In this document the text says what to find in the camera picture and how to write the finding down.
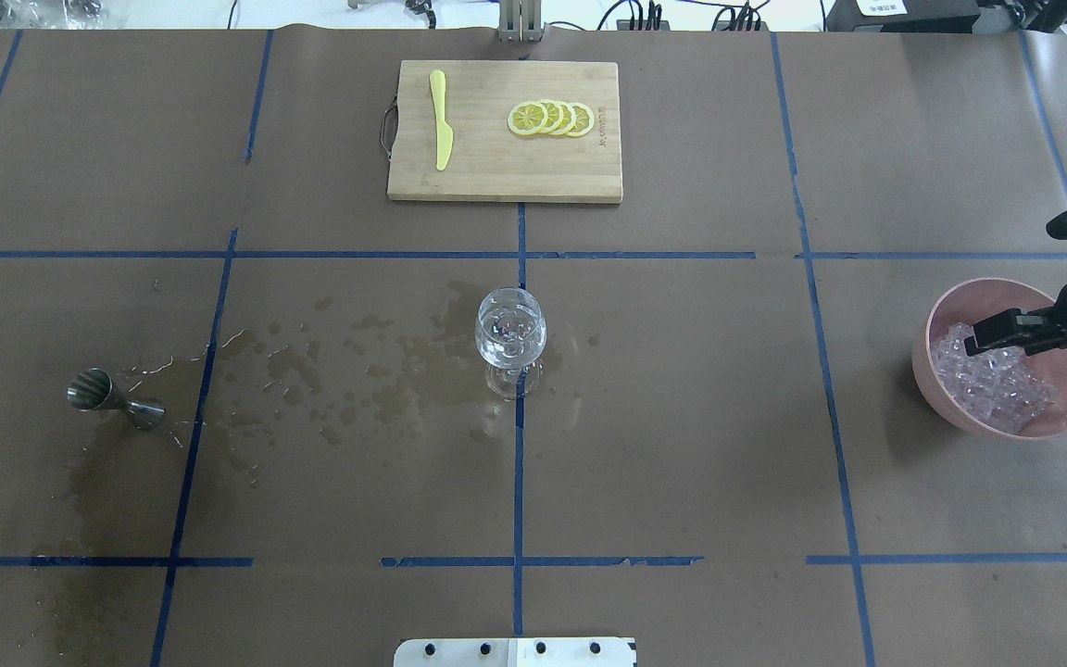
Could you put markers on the pile of clear ice cubes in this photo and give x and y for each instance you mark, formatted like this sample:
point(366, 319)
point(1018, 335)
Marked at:
point(997, 388)

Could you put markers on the aluminium frame post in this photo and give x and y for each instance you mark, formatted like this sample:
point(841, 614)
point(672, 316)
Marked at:
point(520, 21)

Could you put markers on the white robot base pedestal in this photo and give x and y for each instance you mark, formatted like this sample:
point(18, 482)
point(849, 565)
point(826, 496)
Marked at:
point(518, 651)

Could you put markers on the bamboo cutting board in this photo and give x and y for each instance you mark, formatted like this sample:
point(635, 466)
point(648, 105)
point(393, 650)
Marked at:
point(489, 163)

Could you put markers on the yellow plastic knife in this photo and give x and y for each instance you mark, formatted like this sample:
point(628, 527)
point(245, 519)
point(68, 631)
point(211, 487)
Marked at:
point(444, 133)

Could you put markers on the pink bowl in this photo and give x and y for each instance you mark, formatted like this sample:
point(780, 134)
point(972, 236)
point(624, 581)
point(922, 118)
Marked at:
point(972, 302)

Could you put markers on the steel cocktail jigger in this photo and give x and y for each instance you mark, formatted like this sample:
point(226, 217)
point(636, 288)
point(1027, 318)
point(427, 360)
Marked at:
point(93, 390)

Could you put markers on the clear wine glass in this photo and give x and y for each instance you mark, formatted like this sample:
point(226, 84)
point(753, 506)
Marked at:
point(510, 333)

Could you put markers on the lemon slice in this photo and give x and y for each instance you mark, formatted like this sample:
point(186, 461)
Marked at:
point(529, 118)
point(584, 119)
point(553, 116)
point(566, 118)

